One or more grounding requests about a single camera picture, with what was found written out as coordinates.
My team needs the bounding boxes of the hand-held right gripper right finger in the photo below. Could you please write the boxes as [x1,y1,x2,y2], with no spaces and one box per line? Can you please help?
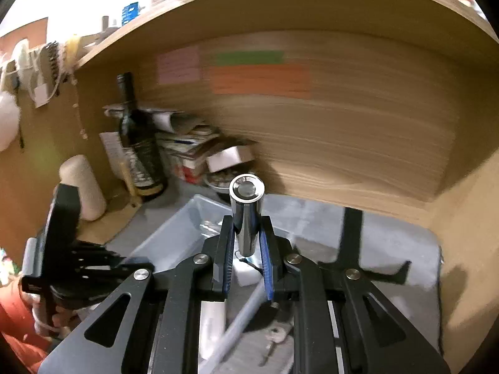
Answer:
[260,215,453,374]

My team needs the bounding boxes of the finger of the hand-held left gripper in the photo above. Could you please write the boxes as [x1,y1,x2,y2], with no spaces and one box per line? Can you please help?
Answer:
[74,239,125,263]
[72,259,157,293]

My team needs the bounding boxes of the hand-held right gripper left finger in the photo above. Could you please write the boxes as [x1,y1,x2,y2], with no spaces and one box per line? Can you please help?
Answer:
[39,215,238,374]

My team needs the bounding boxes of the chrome metal cylinder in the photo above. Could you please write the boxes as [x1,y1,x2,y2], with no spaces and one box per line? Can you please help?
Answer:
[229,174,266,258]

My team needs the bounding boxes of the clear plastic container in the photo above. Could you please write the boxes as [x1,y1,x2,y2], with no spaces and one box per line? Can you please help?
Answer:
[107,195,297,374]

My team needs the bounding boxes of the person's left hand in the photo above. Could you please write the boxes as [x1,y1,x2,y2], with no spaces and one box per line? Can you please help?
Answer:
[33,304,75,338]

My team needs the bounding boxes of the white plug adapter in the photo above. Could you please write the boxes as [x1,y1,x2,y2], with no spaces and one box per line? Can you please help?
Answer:
[233,259,263,286]

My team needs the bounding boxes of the cream cylinder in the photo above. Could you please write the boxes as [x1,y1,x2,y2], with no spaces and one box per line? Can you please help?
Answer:
[59,155,107,221]

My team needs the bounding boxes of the bunch of keys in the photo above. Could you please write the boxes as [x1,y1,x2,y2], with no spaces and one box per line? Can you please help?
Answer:
[257,304,293,367]

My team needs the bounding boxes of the yellow stick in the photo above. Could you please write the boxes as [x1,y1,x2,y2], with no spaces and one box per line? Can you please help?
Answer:
[122,160,141,207]

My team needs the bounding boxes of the bowl of pebbles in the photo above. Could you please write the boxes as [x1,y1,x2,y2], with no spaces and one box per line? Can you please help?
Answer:
[203,171,242,199]

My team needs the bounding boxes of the white paper note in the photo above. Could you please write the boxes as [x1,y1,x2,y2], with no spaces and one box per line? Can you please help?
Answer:
[99,132,125,176]

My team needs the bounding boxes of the dark wine bottle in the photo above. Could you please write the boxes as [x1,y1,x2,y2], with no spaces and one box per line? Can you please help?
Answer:
[116,72,167,199]

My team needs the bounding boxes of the small white box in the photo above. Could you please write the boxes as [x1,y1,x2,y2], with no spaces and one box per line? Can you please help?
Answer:
[206,145,256,173]

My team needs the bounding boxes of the grey mat with black pattern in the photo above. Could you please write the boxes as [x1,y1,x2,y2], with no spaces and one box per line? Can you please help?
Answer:
[105,195,445,374]

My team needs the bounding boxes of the white fluffy pompom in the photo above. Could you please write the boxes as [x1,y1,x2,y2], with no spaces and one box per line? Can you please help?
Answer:
[0,90,21,152]

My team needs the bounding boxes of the stack of books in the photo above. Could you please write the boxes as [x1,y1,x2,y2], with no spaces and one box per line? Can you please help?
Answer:
[156,122,258,184]

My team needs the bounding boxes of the white paper tag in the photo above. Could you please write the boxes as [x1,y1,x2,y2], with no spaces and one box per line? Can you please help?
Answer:
[33,84,49,108]

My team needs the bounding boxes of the rolled newspaper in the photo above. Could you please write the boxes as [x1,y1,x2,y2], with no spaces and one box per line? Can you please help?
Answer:
[103,103,196,133]

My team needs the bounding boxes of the wooden shelf unit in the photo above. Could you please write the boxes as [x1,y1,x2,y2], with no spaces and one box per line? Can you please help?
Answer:
[0,0,499,374]

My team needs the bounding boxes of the black and white lace ribbon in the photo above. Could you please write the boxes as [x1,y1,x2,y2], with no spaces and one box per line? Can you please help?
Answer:
[41,41,63,96]

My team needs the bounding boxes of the yellow lace ribbon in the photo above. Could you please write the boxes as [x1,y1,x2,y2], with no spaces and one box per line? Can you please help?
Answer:
[64,35,82,79]

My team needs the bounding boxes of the white hanging cloth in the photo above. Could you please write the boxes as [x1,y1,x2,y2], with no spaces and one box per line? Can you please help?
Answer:
[10,39,34,82]

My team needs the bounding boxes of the orange sticky note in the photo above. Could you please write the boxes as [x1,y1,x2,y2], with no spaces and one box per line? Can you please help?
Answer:
[208,64,312,100]

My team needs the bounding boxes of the pink sticky note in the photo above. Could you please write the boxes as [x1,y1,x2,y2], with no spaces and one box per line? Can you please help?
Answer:
[157,46,201,84]

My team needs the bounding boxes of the green sticky note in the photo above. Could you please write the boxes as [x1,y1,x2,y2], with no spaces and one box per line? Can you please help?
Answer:
[212,50,285,65]

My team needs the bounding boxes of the white beaded cord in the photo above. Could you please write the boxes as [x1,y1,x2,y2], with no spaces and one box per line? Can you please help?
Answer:
[72,74,88,139]

